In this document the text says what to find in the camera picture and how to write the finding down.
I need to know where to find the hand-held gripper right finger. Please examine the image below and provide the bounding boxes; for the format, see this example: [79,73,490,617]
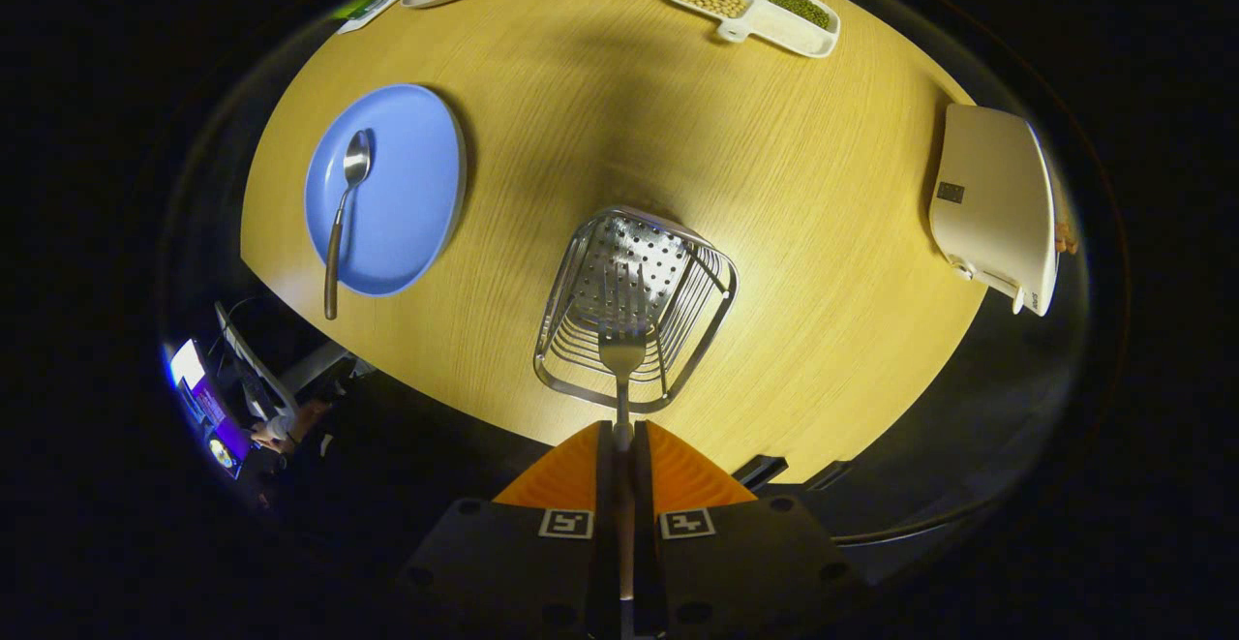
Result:
[633,420,872,640]

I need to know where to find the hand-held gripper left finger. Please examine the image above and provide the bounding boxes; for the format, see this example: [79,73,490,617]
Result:
[392,420,620,640]

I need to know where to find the metal fork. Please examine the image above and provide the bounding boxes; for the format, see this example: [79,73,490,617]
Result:
[595,262,650,602]

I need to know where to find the metal spoon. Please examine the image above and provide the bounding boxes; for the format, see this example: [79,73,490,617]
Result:
[322,129,374,321]

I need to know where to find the computer monitor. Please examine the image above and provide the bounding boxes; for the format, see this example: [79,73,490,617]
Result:
[166,338,255,474]

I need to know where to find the blue plate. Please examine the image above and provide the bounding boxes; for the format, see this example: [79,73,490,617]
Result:
[304,84,468,297]

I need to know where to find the white box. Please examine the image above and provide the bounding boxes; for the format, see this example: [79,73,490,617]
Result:
[927,103,1059,318]

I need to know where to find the white divided dish of beans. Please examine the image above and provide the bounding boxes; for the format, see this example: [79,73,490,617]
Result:
[659,0,842,59]

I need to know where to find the grey metal frame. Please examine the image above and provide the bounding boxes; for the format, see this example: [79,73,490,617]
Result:
[213,299,354,418]

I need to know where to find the metal wire basket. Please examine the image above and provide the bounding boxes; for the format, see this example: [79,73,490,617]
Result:
[532,206,740,415]

